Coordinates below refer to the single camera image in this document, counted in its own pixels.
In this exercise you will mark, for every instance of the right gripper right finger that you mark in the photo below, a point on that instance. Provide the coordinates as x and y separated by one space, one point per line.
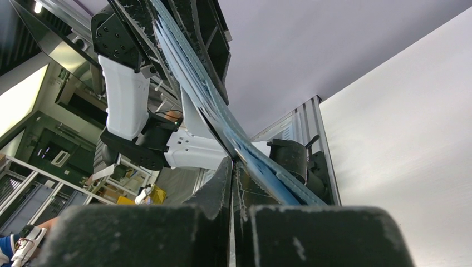
270 234

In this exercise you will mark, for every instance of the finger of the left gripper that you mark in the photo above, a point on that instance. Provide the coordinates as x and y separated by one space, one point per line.
138 18
203 24

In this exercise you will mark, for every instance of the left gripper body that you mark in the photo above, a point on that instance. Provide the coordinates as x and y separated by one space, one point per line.
113 39

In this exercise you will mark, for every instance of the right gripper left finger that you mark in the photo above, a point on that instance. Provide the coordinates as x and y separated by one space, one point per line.
194 233

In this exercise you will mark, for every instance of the blue card holder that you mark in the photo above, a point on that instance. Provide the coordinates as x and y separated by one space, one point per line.
196 83

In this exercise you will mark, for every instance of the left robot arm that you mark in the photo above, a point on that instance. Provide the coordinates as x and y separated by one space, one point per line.
147 124

